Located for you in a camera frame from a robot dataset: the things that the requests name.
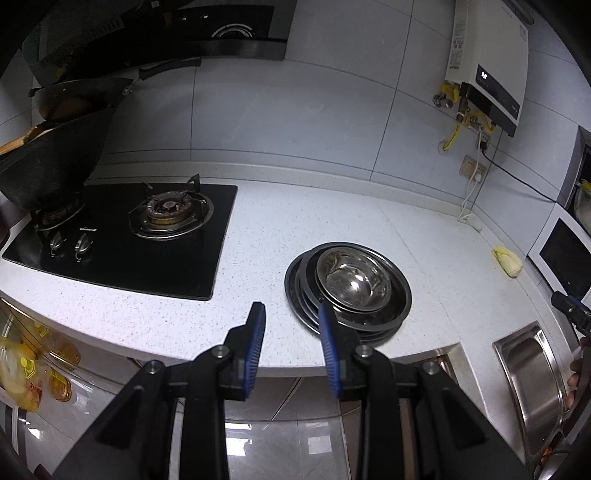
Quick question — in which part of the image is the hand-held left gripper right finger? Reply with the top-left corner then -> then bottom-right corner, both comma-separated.
318,302 -> 537,480

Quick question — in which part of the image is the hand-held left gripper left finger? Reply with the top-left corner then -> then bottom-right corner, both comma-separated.
50,302 -> 267,480

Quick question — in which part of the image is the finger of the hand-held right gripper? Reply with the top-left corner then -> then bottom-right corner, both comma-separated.
550,290 -> 591,336

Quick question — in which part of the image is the small steel bowl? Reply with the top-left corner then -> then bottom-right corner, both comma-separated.
323,264 -> 373,299
315,246 -> 393,313

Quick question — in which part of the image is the large patterned steel bowl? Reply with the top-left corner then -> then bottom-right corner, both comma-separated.
295,242 -> 413,331

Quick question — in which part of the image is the medium steel bowl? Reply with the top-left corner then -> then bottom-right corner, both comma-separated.
320,250 -> 387,306

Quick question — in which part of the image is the person's right hand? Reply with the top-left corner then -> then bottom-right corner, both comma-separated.
566,336 -> 591,408

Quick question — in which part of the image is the white microwave oven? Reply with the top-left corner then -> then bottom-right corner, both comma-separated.
527,203 -> 591,302

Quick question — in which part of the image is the steel sink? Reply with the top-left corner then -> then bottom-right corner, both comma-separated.
492,321 -> 574,464

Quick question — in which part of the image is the napa cabbage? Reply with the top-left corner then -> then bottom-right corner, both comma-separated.
491,246 -> 525,278

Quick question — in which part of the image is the glossy cabinet door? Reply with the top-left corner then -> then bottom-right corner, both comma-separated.
14,360 -> 365,480

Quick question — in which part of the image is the black glass gas stove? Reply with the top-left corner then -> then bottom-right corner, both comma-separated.
1,174 -> 239,302

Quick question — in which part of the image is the yellow cooking oil bottle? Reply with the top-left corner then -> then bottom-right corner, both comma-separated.
0,318 -> 82,412

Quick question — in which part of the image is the white gas water heater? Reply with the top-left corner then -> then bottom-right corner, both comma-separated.
432,0 -> 530,138

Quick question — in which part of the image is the black wok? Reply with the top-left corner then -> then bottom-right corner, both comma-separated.
0,108 -> 117,214

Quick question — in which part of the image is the dark frying pan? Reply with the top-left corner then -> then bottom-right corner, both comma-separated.
28,57 -> 203,123

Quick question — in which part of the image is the black range hood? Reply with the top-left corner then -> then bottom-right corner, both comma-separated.
22,0 -> 297,81

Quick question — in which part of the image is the black power cable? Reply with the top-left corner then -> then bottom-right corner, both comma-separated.
482,147 -> 560,205

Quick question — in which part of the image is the white power cable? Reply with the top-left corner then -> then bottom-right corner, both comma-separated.
457,174 -> 484,232

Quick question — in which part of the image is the beige wall socket white plug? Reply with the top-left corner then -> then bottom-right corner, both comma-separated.
459,155 -> 489,182

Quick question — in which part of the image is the yellow gas hose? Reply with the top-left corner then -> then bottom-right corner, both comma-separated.
442,116 -> 463,153

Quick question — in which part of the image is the wooden spatula handle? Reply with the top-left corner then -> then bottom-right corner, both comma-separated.
0,124 -> 52,157

